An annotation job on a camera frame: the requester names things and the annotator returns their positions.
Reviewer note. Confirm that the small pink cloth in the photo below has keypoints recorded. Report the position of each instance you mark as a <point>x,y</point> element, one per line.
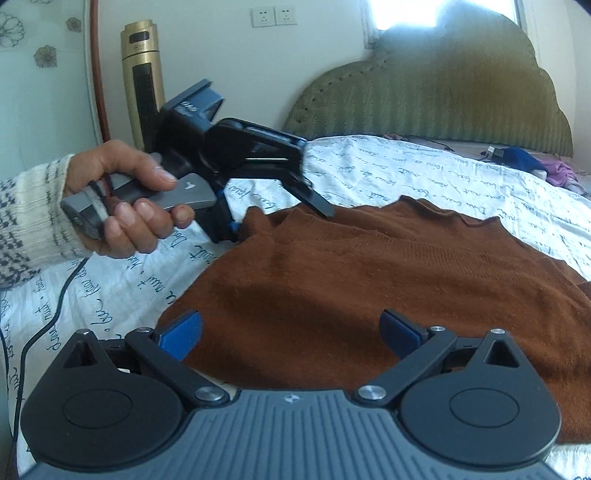
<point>395,136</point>

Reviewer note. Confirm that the brown wooden door frame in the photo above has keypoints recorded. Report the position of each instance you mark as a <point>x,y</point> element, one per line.
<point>99,69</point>

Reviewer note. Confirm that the person's left hand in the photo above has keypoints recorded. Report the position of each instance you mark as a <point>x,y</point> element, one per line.
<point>120,161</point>

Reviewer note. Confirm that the brown knit sweater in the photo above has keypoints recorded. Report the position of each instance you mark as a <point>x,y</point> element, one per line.
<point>369,267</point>

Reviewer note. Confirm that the small white bottle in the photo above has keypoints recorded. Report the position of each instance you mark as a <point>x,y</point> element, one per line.
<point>542,173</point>

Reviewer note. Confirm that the white script-printed bedsheet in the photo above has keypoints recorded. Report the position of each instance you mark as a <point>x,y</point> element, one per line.
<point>392,170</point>

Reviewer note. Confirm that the green padded headboard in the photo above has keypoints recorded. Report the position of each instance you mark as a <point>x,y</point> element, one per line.
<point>438,92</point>

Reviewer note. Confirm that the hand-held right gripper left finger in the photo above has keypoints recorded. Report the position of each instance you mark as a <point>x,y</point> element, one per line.
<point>182,334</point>

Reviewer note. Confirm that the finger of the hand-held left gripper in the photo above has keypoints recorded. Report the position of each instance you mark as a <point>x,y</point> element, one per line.
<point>268,147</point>
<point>224,217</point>

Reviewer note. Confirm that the bright window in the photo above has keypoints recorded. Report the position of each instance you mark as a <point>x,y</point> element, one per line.
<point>415,14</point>

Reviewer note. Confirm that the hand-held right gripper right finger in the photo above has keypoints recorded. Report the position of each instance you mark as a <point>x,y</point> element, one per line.
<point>399,334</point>

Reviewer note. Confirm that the gold tower fan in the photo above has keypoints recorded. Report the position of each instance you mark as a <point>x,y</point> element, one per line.
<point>143,69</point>

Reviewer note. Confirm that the purple cloth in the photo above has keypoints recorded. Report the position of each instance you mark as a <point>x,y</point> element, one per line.
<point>561,171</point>

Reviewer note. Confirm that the person's left forearm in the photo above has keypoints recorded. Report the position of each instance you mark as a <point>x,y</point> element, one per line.
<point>32,217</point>

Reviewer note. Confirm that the blue knit cloth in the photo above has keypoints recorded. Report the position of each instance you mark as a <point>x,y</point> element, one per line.
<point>524,159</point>

